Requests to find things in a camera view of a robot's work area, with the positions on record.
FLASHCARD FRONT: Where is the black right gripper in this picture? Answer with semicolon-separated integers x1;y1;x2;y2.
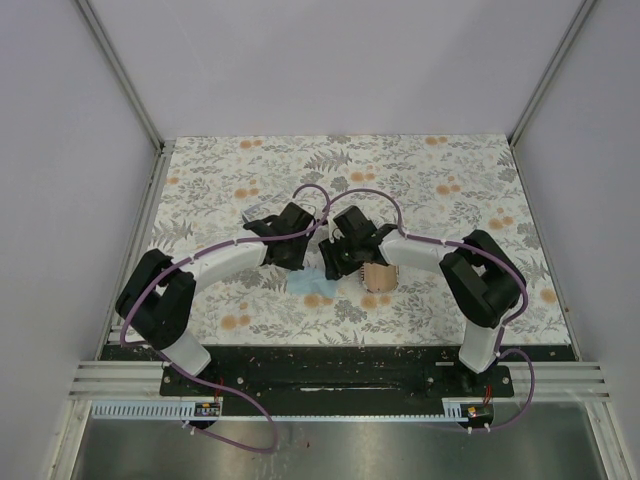
318;234;364;282

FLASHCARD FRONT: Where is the left aluminium frame post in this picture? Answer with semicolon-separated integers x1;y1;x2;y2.
72;0;165;152

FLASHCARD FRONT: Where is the light blue cleaning cloth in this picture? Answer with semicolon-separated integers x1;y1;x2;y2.
286;268;338;298

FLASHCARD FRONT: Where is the aluminium frame post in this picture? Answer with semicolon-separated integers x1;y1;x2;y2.
508;0;599;147
72;0;165;152

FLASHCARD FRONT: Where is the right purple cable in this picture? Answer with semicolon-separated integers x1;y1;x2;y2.
324;187;536;434

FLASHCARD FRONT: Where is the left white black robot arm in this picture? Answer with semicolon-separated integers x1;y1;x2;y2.
115;202;316;395

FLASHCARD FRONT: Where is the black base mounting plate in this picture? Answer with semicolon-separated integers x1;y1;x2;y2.
159;346;514;411

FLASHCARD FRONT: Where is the right aluminium frame post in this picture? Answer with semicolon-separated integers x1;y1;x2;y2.
508;0;599;147

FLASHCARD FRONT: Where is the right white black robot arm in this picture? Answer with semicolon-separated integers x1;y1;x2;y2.
319;206;528;396

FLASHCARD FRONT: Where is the purple cable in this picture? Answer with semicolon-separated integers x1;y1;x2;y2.
324;187;536;434
119;184;331;455

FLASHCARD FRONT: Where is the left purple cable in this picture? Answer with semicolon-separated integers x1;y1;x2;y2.
119;184;331;455

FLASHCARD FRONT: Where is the white slotted cable duct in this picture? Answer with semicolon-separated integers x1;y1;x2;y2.
91;392;467;423

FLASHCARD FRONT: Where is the floral pattern table mat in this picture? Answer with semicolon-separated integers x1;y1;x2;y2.
147;134;570;345

